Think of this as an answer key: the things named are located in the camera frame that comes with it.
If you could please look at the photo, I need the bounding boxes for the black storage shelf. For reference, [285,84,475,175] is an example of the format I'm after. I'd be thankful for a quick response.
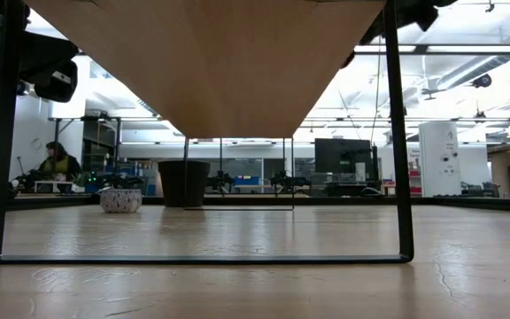
[81,117,122,178]

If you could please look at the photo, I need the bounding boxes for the green plant in black pot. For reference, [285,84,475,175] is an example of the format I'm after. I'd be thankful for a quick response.
[158,159,212,208]

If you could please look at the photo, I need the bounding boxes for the white column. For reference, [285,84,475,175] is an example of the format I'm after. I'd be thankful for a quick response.
[418,121,462,198]

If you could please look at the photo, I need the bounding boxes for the black aluminium table frame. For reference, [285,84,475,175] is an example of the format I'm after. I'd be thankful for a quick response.
[0,194,510,214]

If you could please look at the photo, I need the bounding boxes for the speckled white tealight holder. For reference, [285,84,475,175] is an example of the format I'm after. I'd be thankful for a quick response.
[99,189,143,214]

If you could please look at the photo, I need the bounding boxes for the wooden riser black metal legs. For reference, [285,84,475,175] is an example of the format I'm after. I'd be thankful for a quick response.
[0,0,415,266]

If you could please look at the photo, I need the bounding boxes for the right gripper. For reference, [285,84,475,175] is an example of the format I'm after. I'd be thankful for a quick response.
[341,0,458,70]

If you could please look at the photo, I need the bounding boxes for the large black monitor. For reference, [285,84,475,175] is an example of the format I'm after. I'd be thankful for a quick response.
[314,138,374,175]

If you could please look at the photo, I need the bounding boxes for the person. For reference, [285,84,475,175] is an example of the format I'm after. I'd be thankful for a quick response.
[37,141,82,183]

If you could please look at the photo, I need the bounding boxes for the background robot with green lights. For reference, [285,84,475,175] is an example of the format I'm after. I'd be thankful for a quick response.
[72,171,146,192]

